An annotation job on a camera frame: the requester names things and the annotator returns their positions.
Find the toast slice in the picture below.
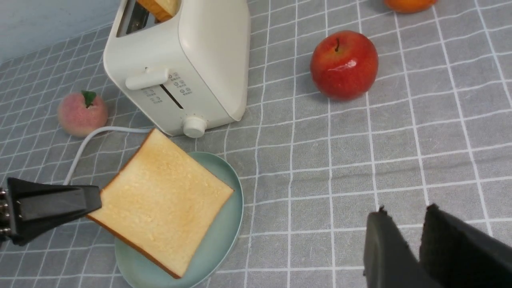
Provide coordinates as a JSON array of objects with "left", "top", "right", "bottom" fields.
[
  {"left": 88, "top": 129, "right": 234, "bottom": 279},
  {"left": 137, "top": 0, "right": 180, "bottom": 22}
]

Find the orange persimmon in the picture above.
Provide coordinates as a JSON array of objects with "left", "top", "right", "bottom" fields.
[{"left": 383, "top": 0, "right": 437, "bottom": 14}]

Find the white power cable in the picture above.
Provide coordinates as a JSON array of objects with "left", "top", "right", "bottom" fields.
[{"left": 63, "top": 126, "right": 152, "bottom": 186}]

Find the pink peach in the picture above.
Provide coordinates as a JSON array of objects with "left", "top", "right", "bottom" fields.
[{"left": 57, "top": 90, "right": 108, "bottom": 138}]

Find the grey checked tablecloth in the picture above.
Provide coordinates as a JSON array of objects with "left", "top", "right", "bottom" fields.
[{"left": 0, "top": 0, "right": 512, "bottom": 288}]

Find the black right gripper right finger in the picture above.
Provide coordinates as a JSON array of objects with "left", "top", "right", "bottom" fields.
[{"left": 419, "top": 204, "right": 512, "bottom": 288}]

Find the light green plate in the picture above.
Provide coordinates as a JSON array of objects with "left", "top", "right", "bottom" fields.
[{"left": 114, "top": 152, "right": 244, "bottom": 288}]

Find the white toaster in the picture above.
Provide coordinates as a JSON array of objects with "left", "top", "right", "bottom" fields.
[{"left": 103, "top": 0, "right": 251, "bottom": 138}]

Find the red apple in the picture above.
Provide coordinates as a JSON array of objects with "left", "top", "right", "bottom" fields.
[{"left": 310, "top": 30, "right": 379, "bottom": 101}]

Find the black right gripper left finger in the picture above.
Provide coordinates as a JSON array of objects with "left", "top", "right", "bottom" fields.
[{"left": 363, "top": 206, "right": 440, "bottom": 288}]

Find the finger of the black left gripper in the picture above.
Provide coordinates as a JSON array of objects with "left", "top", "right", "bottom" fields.
[{"left": 3, "top": 177, "right": 102, "bottom": 246}]

